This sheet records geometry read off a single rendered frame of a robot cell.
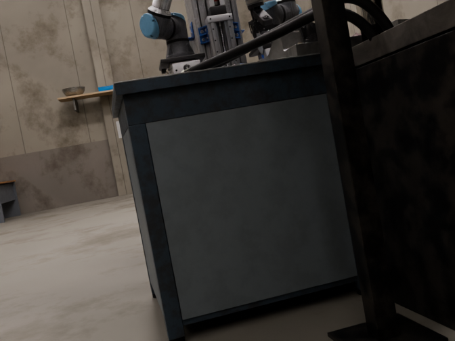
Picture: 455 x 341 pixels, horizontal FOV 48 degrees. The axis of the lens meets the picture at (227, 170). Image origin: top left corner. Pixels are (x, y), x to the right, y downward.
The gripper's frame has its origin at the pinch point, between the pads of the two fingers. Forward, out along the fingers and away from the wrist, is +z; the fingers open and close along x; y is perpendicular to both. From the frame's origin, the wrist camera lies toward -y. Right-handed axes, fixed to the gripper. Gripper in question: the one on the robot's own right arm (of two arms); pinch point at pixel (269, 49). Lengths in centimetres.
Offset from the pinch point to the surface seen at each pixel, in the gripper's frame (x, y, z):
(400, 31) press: 1, -99, 3
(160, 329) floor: 81, -52, 77
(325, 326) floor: 36, -87, 78
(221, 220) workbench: 53, -66, 44
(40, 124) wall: 176, 806, 25
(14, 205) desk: 265, 772, 150
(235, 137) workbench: 41, -62, 21
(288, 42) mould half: 5.4, -35.7, -1.0
